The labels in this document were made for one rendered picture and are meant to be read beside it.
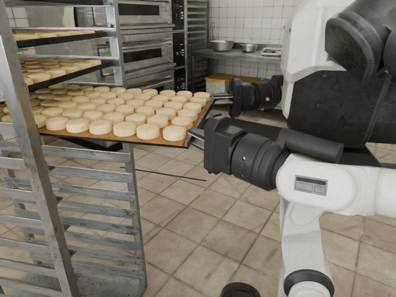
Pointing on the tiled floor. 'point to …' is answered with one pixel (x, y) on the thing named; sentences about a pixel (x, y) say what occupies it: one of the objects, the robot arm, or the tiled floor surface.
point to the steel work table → (236, 53)
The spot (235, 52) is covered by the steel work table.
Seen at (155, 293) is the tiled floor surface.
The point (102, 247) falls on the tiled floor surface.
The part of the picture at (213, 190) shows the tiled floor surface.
